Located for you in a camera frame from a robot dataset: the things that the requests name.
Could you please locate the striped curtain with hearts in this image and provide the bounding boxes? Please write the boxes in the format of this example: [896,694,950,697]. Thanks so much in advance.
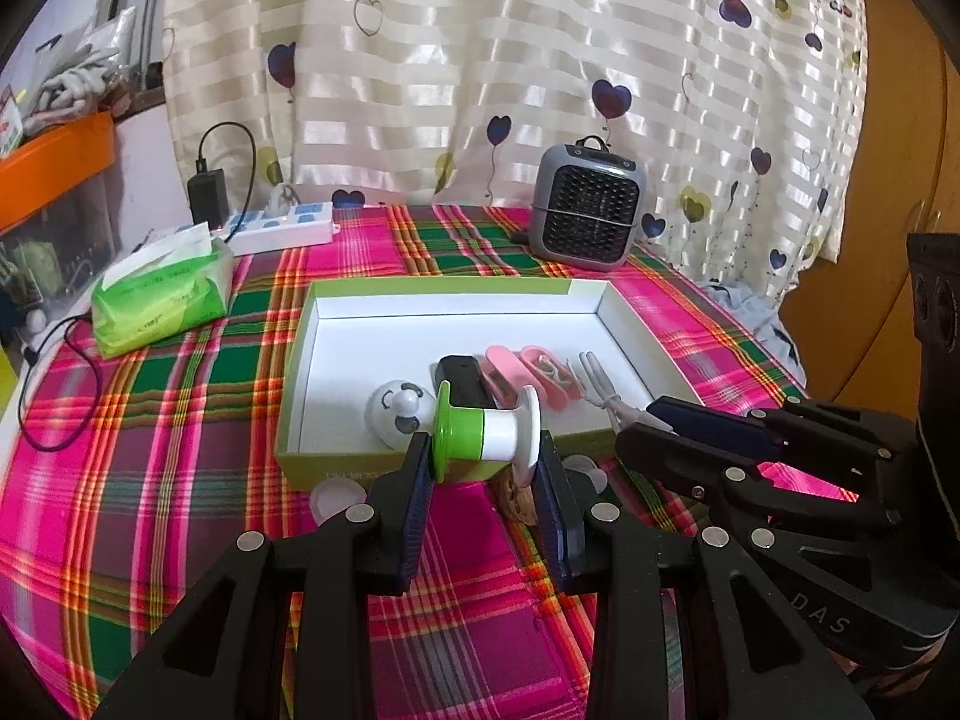
[161,0,867,293]

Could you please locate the black adapter cable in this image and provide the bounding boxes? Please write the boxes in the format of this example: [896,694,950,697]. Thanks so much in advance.
[196,121,257,230]

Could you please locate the black device with clear end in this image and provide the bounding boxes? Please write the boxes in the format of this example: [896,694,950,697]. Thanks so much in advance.
[433,355,500,410]

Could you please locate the orange bin lid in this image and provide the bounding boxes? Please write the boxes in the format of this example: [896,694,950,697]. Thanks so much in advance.
[0,111,115,233]

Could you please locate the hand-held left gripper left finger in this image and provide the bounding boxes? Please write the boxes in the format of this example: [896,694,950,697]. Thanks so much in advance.
[97,433,436,720]

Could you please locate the brown walnut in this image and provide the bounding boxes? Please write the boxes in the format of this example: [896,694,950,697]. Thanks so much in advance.
[501,465,541,524]

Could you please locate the thin black cord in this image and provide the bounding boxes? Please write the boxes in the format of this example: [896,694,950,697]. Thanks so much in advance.
[19,315,98,455]

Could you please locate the plaid tablecloth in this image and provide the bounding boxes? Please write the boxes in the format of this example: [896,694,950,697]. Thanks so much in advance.
[0,202,886,720]

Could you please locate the green and white cardboard box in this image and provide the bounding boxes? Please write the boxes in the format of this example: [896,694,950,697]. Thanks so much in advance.
[274,279,702,492]

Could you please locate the small grey heater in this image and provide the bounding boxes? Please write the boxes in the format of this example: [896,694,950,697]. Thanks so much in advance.
[529,136,650,275]

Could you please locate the blue-grey cloth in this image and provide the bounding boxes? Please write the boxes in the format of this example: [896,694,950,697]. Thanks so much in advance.
[701,281,807,383]

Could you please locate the green tissue pack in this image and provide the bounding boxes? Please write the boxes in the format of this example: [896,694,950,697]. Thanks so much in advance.
[91,223,236,359]

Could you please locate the white usb cable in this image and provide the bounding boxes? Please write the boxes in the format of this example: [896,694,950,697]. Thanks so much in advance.
[574,351,661,428]

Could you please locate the pink clip holder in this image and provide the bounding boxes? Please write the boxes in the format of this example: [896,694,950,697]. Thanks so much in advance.
[521,345,586,410]

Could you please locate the black power adapter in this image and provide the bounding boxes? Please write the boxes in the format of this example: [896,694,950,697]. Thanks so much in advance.
[187,171,230,230]

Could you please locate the wooden cabinet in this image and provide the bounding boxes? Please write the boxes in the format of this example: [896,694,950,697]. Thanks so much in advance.
[780,0,960,421]

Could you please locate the translucent white cap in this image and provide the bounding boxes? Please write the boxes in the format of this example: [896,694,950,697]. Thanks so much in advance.
[311,481,368,526]

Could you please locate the white dome toy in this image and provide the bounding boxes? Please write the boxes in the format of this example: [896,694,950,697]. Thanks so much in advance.
[365,381,437,452]

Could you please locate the clear storage bin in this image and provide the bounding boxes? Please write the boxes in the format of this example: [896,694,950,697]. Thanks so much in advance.
[0,165,121,346]

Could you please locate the green and white spool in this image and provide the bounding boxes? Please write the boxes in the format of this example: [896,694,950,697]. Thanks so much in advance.
[427,381,542,482]

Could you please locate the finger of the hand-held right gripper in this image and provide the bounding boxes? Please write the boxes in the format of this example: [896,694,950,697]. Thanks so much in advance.
[615,422,905,535]
[645,394,920,467]

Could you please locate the white power strip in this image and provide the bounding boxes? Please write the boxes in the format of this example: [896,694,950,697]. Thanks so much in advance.
[217,201,335,256]

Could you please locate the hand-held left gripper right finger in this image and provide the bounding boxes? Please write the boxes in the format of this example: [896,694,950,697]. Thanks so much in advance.
[534,431,878,720]

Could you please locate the pink rectangular case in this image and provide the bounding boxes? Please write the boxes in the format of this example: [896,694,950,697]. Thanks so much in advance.
[486,345,541,402]

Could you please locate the white rope bundle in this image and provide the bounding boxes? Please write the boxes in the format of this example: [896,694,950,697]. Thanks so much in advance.
[30,37,140,121]

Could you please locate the small white knob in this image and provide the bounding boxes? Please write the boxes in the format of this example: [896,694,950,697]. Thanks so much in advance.
[564,454,610,496]

